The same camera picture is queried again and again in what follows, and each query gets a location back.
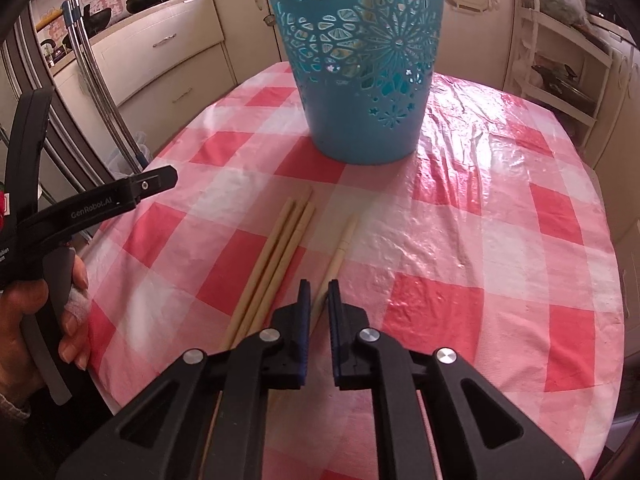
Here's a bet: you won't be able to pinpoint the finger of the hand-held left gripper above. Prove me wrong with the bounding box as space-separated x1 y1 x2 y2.
124 166 179 207

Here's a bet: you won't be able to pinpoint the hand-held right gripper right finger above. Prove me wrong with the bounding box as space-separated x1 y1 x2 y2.
327 280 587 480

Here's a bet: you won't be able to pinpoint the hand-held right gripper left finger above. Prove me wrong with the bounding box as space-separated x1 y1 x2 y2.
55 280 312 480

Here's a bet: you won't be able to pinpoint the bundle of wooden chopsticks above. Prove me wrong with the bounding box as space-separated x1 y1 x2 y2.
200 187 317 480

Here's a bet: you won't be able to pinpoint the single wooden chopstick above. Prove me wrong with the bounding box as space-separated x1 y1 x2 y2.
312 213 362 312

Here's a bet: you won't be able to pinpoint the blue perforated plastic basket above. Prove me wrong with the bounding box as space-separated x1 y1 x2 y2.
257 0 449 166

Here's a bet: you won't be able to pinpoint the person's left hand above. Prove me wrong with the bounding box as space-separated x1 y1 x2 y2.
0 254 92 407

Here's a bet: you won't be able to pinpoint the cream base cabinets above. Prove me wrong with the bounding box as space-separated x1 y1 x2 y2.
50 0 527 111

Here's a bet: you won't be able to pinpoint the black frying pan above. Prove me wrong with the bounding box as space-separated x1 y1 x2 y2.
62 6 114 44

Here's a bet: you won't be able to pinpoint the red white checkered tablecloth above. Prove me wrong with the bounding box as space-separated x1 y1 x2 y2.
80 60 627 480

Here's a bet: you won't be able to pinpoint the white rolling cart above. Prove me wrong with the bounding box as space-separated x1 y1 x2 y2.
517 0 617 129

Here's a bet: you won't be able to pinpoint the dark pot with lid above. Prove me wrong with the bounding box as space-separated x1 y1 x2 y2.
531 62 582 87

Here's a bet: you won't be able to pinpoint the grey sliding door frame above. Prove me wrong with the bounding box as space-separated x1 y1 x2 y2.
0 7 126 197

